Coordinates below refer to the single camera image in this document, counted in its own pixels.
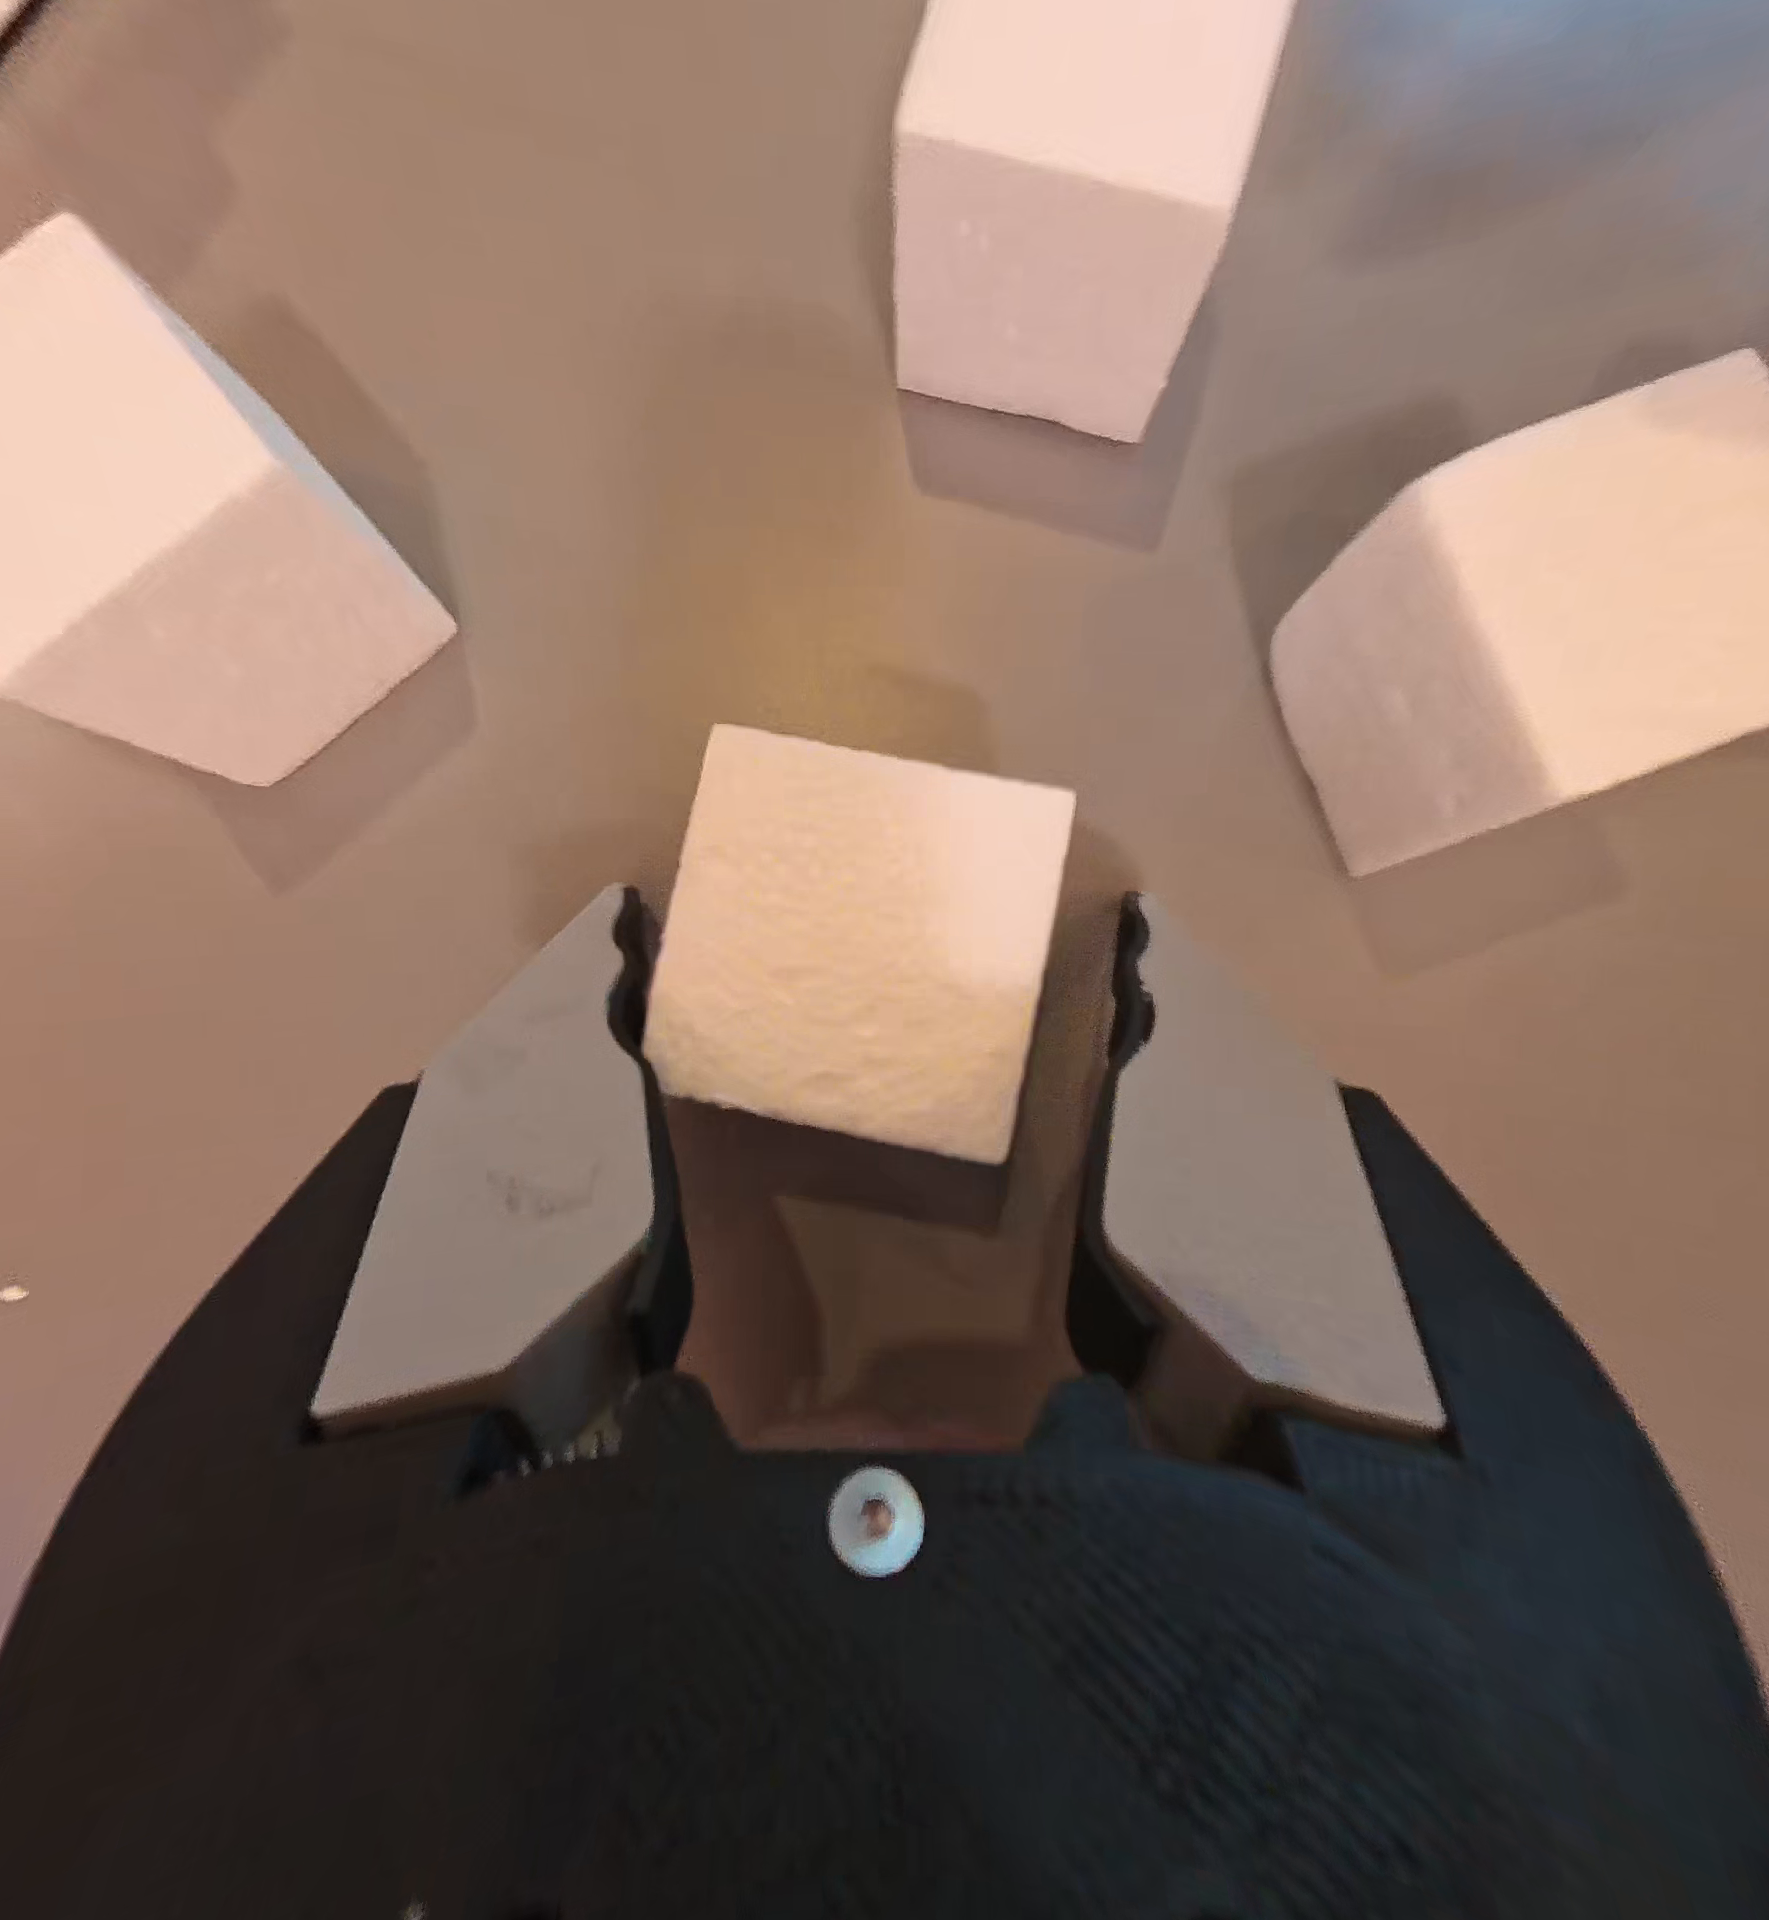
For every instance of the large white foam cube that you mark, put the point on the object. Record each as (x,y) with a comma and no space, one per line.
(1078,196)
(149,510)

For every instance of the small white foam cube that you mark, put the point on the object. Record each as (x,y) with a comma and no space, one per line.
(853,945)

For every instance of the medium white foam cube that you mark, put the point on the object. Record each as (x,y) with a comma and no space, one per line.
(1560,616)

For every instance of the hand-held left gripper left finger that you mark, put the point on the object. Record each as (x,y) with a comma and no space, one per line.
(509,1184)

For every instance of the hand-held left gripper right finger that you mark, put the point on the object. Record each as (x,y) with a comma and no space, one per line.
(1259,1201)

